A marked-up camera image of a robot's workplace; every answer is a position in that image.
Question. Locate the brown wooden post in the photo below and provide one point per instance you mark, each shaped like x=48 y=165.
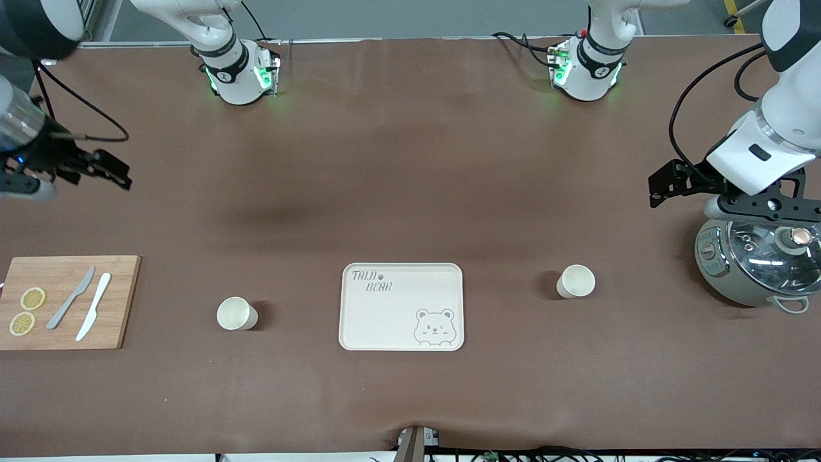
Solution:
x=410 y=446

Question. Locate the bamboo cutting board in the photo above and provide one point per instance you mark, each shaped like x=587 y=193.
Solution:
x=122 y=308

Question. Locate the glass pot lid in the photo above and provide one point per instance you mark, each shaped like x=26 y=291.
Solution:
x=770 y=253

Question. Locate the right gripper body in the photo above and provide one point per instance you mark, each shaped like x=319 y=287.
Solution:
x=46 y=157

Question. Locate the grey electric cooking pot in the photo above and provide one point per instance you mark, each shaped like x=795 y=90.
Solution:
x=718 y=269

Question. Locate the grey plastic knife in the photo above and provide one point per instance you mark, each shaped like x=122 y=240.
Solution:
x=69 y=300

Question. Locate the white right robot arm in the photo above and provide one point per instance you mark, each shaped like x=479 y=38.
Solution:
x=231 y=70

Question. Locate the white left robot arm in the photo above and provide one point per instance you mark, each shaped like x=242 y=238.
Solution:
x=593 y=70

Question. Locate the white plastic knife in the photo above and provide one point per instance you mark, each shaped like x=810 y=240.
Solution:
x=93 y=308

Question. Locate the small grey box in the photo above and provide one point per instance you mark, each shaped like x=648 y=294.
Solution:
x=431 y=438

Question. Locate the yellow lemon slice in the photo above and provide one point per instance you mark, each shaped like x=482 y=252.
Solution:
x=33 y=298
x=22 y=324

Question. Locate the white plastic cup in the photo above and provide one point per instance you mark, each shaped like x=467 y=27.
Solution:
x=232 y=314
x=577 y=281

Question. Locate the white bear print tray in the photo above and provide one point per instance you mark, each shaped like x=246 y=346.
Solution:
x=397 y=314

